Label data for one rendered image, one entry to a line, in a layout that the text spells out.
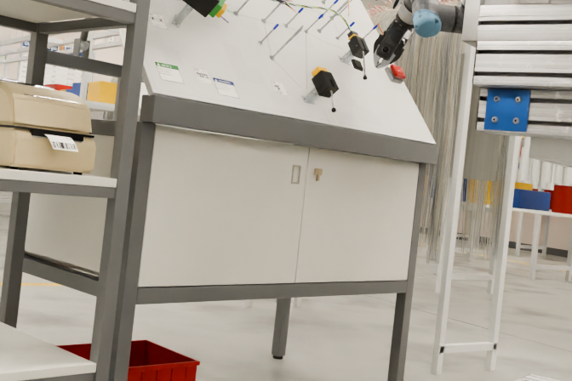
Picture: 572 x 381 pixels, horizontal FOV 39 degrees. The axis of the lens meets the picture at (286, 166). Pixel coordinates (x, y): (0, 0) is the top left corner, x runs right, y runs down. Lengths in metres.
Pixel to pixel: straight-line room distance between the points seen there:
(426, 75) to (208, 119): 1.56
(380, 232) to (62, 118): 1.19
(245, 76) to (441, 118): 1.23
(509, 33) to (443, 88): 1.61
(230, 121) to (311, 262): 0.56
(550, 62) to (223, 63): 0.91
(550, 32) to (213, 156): 0.90
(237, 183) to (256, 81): 0.29
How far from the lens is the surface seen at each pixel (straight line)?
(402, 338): 2.84
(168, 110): 1.97
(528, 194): 5.80
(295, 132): 2.26
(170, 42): 2.14
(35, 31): 2.30
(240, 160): 2.18
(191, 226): 2.09
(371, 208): 2.61
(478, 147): 3.64
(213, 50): 2.23
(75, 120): 1.90
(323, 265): 2.46
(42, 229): 2.34
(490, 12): 1.75
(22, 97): 1.85
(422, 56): 3.44
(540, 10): 1.72
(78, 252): 2.17
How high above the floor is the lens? 0.71
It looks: 1 degrees up
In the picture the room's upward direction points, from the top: 6 degrees clockwise
